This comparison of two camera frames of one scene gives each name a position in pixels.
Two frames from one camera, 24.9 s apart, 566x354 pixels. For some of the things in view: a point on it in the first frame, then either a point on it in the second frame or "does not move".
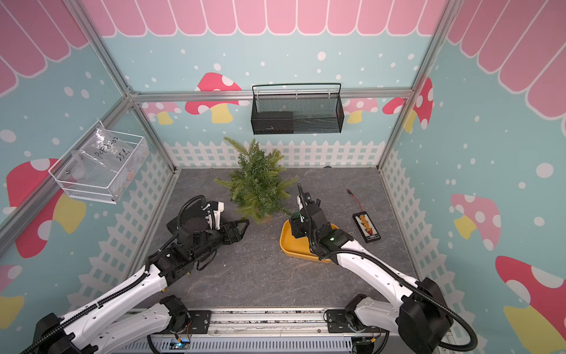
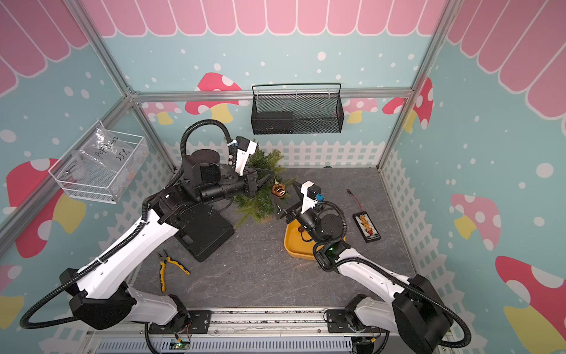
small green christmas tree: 256,184 does not move
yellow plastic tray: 298,246 does not move
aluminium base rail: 243,330 does not move
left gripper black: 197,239 → 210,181
